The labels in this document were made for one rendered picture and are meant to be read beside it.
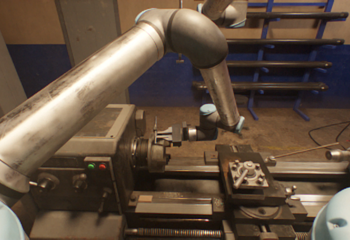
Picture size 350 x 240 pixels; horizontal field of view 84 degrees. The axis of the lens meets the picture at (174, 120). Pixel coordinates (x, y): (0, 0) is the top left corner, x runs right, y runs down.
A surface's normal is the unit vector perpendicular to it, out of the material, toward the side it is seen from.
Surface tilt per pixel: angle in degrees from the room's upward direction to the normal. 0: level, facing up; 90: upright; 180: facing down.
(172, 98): 90
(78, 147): 45
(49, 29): 90
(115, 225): 32
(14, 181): 80
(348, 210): 9
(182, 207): 36
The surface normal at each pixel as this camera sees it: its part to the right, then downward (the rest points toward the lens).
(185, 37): -0.28, 0.46
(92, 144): -0.03, -0.27
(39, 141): 0.75, 0.16
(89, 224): -0.02, -0.48
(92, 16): -0.04, 0.49
